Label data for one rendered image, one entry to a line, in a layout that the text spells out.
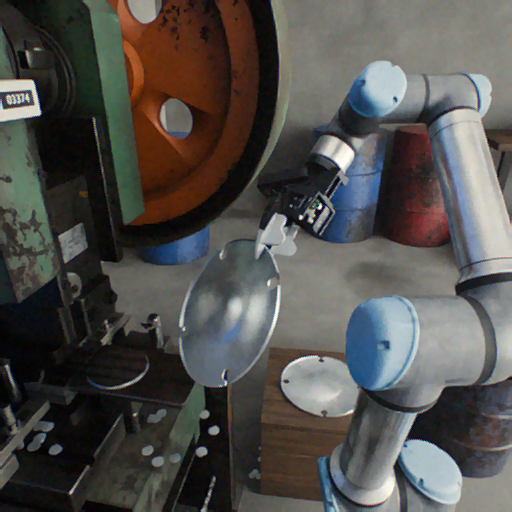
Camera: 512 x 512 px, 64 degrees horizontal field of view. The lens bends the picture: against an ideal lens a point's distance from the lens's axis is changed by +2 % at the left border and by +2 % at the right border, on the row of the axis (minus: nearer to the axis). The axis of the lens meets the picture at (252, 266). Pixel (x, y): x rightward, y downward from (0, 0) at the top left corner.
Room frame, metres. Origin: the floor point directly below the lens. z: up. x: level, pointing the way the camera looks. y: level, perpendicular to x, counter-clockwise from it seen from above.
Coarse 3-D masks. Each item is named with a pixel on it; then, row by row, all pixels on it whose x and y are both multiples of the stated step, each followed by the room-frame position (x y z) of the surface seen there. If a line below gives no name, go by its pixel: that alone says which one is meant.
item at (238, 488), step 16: (176, 352) 0.89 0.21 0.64; (208, 400) 0.86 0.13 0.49; (224, 400) 0.84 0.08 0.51; (208, 416) 0.86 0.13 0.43; (224, 416) 0.84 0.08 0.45; (208, 432) 0.86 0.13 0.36; (224, 432) 0.84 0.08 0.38; (208, 448) 0.85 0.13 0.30; (224, 448) 0.84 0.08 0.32; (192, 464) 0.87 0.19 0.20; (208, 464) 0.85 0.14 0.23; (224, 464) 0.84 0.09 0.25; (192, 480) 0.88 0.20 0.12; (224, 480) 0.84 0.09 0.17; (240, 480) 0.94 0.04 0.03; (192, 496) 0.87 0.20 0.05; (224, 496) 0.84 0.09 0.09; (240, 496) 0.88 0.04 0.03
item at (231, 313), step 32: (192, 288) 0.77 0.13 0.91; (224, 288) 0.68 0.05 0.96; (256, 288) 0.63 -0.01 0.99; (192, 320) 0.70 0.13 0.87; (224, 320) 0.63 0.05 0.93; (256, 320) 0.58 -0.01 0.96; (192, 352) 0.64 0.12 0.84; (224, 352) 0.58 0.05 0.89; (256, 352) 0.53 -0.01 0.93; (224, 384) 0.53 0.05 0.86
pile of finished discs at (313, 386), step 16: (288, 368) 1.15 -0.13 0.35; (304, 368) 1.15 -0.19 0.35; (320, 368) 1.16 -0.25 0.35; (336, 368) 1.16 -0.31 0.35; (288, 384) 1.07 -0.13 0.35; (304, 384) 1.07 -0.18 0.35; (320, 384) 1.07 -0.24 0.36; (336, 384) 1.07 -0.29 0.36; (352, 384) 1.07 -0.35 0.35; (304, 400) 1.00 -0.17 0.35; (320, 400) 1.00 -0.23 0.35; (336, 400) 1.00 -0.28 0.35; (352, 400) 1.00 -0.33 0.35
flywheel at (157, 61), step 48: (192, 0) 1.00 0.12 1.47; (240, 0) 0.95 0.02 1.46; (144, 48) 1.03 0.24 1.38; (192, 48) 1.00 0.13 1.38; (240, 48) 0.95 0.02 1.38; (144, 96) 1.03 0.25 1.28; (192, 96) 1.01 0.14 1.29; (240, 96) 0.95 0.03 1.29; (144, 144) 1.03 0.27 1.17; (192, 144) 1.01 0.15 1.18; (240, 144) 0.95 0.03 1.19; (144, 192) 1.04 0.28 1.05; (192, 192) 0.97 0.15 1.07
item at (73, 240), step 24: (48, 192) 0.64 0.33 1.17; (72, 192) 0.70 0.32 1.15; (72, 216) 0.68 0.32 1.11; (72, 240) 0.67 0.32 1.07; (96, 240) 0.74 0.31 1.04; (72, 264) 0.66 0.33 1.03; (96, 264) 0.72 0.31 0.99; (72, 288) 0.62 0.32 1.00; (96, 288) 0.66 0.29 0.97; (0, 312) 0.63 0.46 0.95; (24, 312) 0.61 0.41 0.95; (48, 312) 0.60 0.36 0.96; (72, 312) 0.62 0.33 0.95; (96, 312) 0.63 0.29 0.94; (24, 336) 0.62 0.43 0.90; (48, 336) 0.61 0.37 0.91; (72, 336) 0.62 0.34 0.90
